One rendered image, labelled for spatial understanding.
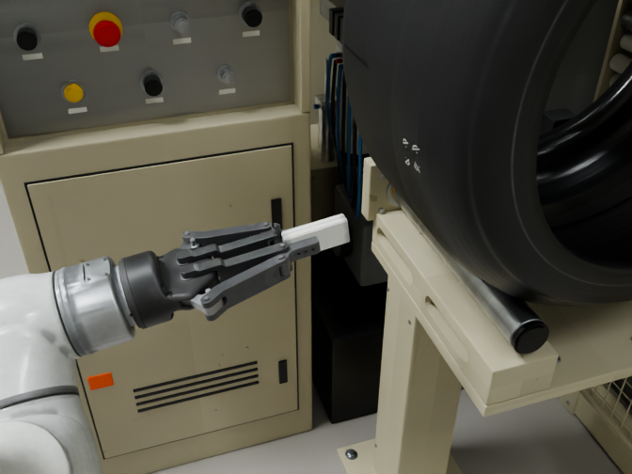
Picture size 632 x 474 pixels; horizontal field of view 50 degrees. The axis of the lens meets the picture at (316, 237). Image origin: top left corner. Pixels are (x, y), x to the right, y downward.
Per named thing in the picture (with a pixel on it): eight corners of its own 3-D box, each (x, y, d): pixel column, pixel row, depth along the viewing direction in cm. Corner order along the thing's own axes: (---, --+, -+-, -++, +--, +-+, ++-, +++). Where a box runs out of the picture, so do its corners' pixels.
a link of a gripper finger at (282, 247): (179, 266, 68) (181, 275, 67) (285, 235, 70) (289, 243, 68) (188, 294, 70) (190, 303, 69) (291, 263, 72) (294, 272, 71)
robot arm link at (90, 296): (53, 252, 68) (111, 234, 69) (84, 316, 74) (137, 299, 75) (54, 308, 61) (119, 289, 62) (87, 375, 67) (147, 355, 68)
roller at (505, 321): (398, 205, 104) (385, 186, 101) (421, 187, 104) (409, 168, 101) (522, 361, 77) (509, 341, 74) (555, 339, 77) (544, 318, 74)
